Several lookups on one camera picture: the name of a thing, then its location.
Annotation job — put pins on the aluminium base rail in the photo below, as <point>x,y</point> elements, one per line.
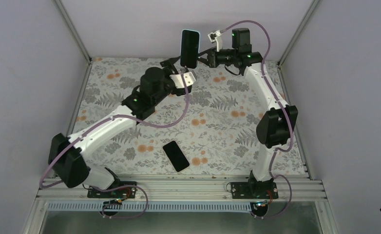
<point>196,188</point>

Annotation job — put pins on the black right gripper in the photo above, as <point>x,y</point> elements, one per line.
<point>212,57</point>

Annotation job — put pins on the floral patterned table mat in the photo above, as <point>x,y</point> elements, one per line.
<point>217,134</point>

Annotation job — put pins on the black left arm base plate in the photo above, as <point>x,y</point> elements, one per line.
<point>117,194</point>

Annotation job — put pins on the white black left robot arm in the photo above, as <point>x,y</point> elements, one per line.
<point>68,154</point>

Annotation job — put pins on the aluminium frame post right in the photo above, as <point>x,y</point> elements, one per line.
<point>310,11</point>

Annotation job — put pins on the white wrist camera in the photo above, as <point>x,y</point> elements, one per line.
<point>185,79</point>
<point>215,37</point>

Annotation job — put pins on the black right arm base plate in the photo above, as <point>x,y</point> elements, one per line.
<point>242,190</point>

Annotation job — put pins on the aluminium frame post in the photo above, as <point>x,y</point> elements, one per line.
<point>69,23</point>
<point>310,11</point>

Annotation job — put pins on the light blue phone case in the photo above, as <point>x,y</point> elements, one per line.
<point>190,30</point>

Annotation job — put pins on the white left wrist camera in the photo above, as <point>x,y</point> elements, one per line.
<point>185,79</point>

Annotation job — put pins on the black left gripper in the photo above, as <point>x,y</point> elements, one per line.
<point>169,62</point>

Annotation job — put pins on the aluminium frame post left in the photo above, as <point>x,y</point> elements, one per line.
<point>69,23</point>

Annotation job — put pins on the white slotted cable duct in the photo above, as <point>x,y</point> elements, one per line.
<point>152,206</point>

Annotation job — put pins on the black smartphone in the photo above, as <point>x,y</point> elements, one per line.
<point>176,156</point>

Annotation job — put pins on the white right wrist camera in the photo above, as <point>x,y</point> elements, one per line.
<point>215,37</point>

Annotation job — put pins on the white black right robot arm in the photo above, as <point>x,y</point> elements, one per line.
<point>275,129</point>

